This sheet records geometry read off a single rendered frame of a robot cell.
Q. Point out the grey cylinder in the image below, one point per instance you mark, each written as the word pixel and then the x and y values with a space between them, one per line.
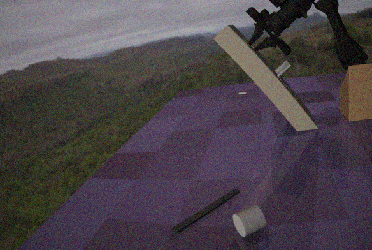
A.
pixel 249 220

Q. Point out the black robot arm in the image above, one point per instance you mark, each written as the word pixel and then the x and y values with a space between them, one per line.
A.
pixel 348 51

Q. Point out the dark grey flat bar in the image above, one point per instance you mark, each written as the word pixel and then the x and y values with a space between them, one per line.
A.
pixel 205 211

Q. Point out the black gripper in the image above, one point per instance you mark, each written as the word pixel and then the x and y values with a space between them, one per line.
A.
pixel 277 23

